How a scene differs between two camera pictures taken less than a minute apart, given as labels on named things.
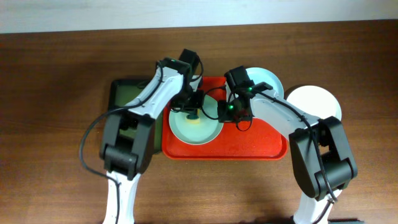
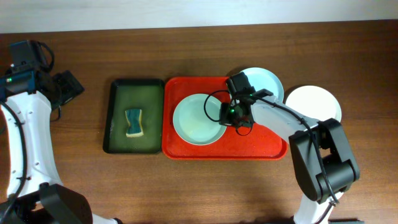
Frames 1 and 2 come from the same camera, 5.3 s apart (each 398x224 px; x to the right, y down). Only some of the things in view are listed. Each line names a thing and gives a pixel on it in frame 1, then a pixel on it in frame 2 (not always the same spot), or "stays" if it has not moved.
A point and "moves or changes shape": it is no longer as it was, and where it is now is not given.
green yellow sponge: x=193 y=119 moves or changes shape
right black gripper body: x=227 y=113 stays
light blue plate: x=258 y=75 stays
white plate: x=314 y=101 stays
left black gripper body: x=189 y=105 → x=69 y=88
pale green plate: x=207 y=129 stays
